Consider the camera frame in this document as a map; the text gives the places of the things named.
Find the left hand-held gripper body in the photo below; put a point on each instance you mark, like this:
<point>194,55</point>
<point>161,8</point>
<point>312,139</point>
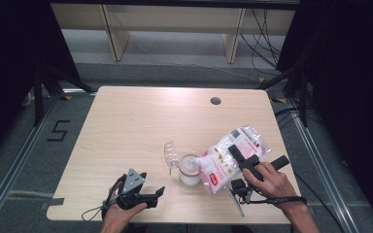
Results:
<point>132,182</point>

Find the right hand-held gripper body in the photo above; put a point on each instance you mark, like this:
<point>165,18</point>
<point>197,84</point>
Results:
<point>249,162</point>

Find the red and white sugar bag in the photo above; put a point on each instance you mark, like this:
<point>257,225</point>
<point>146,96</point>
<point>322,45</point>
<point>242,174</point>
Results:
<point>220,161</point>

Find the clear glass measuring cup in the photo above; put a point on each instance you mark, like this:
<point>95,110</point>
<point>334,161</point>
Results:
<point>189,171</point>

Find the person's right hand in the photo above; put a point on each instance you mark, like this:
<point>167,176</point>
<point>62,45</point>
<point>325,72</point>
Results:
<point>273,184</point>

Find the person's left hand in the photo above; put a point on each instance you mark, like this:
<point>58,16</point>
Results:
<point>119,220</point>

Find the dark grey tape patch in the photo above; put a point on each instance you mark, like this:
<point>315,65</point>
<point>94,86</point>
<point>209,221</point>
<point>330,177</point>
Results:
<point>53,203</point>

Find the black metal stand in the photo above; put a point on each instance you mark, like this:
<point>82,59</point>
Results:
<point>39,97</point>
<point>302,97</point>

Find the black curtain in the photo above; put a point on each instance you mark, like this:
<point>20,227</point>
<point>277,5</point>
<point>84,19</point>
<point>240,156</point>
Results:
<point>9,64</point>
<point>353,81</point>

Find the light wooden shelf unit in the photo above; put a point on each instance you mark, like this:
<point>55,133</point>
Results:
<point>175,17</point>

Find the black metal beam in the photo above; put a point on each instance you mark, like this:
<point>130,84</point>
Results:
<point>175,4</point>

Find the aluminium floor rail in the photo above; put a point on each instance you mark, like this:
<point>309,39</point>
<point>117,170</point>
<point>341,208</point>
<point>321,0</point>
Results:
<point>16,165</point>
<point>320,165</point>

